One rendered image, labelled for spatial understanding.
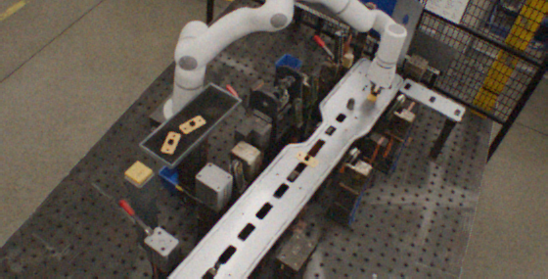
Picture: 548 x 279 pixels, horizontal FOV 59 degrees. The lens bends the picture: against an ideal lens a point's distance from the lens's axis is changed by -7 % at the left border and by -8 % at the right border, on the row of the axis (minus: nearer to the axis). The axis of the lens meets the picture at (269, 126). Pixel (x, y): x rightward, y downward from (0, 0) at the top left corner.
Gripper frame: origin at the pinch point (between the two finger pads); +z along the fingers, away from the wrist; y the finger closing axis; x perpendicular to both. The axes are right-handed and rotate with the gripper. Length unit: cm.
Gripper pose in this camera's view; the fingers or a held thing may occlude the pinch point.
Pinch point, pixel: (376, 89)
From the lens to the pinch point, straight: 213.7
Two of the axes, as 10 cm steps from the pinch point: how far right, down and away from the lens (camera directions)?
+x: 5.5, -5.8, 6.0
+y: 8.3, 4.7, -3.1
